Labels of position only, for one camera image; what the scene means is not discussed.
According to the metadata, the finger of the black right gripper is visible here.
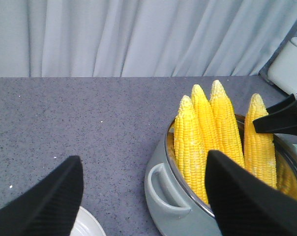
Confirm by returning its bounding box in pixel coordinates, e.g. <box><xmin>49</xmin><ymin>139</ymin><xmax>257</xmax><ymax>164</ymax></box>
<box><xmin>253</xmin><ymin>108</ymin><xmax>297</xmax><ymax>136</ymax></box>
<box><xmin>267</xmin><ymin>93</ymin><xmax>296</xmax><ymax>116</ymax></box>

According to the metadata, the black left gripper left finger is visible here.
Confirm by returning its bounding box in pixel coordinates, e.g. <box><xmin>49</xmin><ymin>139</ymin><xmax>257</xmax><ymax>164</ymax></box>
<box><xmin>0</xmin><ymin>156</ymin><xmax>84</xmax><ymax>236</ymax></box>

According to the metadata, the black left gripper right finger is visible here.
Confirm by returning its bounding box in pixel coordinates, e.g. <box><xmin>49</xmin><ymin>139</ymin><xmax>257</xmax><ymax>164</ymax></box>
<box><xmin>205</xmin><ymin>150</ymin><xmax>297</xmax><ymax>236</ymax></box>

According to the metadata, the yellow corn cob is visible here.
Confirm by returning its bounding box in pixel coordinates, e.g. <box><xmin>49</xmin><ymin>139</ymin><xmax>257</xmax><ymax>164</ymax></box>
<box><xmin>174</xmin><ymin>95</ymin><xmax>208</xmax><ymax>204</ymax></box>
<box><xmin>209</xmin><ymin>80</ymin><xmax>245</xmax><ymax>167</ymax></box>
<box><xmin>191</xmin><ymin>84</ymin><xmax>219</xmax><ymax>152</ymax></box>
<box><xmin>244</xmin><ymin>93</ymin><xmax>277</xmax><ymax>189</ymax></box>

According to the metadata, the white appliance at table edge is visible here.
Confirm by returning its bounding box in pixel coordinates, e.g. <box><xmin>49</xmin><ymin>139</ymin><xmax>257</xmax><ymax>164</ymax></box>
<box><xmin>258</xmin><ymin>14</ymin><xmax>297</xmax><ymax>96</ymax></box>

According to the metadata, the beige round plate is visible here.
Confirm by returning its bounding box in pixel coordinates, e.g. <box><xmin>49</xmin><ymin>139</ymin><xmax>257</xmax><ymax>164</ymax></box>
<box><xmin>70</xmin><ymin>206</ymin><xmax>106</xmax><ymax>236</ymax></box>

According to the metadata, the grey-green electric cooking pot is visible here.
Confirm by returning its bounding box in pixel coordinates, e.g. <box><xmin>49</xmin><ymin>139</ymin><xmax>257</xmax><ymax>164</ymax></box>
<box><xmin>145</xmin><ymin>126</ymin><xmax>297</xmax><ymax>236</ymax></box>

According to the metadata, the grey pleated curtain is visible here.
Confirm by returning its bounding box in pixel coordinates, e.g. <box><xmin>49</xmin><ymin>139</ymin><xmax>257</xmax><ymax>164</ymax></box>
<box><xmin>0</xmin><ymin>0</ymin><xmax>297</xmax><ymax>77</ymax></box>

